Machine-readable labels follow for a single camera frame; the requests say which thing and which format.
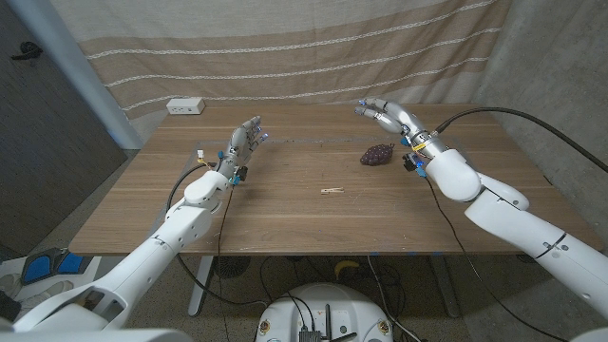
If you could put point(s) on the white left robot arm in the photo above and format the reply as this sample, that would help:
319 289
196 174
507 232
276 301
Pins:
142 256

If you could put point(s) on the purple toy grapes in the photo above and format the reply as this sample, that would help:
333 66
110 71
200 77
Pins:
375 155

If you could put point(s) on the wooden clothespin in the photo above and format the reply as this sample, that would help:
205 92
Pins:
332 190

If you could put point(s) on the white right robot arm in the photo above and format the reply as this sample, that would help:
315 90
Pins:
522 228

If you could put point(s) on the white pillar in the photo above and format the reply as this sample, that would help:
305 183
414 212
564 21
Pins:
81 76

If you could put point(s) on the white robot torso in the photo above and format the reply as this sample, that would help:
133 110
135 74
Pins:
328 297

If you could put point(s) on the yellow banana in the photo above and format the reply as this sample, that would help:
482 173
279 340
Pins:
346 266

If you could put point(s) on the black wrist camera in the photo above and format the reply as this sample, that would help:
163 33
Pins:
241 175
412 162

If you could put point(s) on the white power outlet box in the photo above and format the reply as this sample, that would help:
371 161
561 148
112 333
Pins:
185 106

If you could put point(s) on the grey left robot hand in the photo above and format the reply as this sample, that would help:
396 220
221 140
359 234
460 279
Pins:
240 147

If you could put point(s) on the beige striped backdrop cloth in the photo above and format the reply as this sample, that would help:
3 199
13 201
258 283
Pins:
285 57

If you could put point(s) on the blue and black foot pedal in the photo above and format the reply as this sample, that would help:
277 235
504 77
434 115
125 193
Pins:
47 266

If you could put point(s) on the white table leg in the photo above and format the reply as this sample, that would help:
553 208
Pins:
446 290
199 290

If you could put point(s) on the dark grey door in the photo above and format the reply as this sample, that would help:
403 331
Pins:
43 142

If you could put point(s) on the black round fan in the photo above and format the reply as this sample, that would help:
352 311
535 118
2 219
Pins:
231 266

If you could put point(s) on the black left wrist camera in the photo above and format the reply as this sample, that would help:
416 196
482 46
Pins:
241 175

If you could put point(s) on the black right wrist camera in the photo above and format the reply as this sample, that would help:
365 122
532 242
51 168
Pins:
412 162

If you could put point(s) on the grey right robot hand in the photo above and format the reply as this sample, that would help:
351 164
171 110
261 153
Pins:
401 119

